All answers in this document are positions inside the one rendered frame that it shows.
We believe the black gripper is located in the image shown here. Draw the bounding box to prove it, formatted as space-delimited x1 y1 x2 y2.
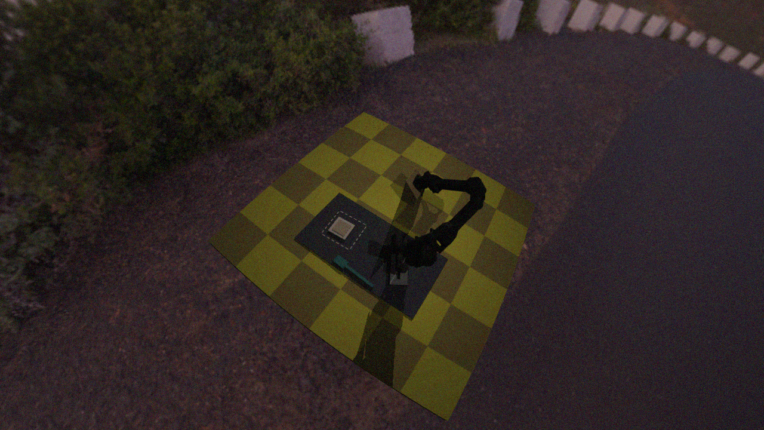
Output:
391 234 421 257

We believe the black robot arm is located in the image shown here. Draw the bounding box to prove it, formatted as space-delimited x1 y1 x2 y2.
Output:
405 171 486 268

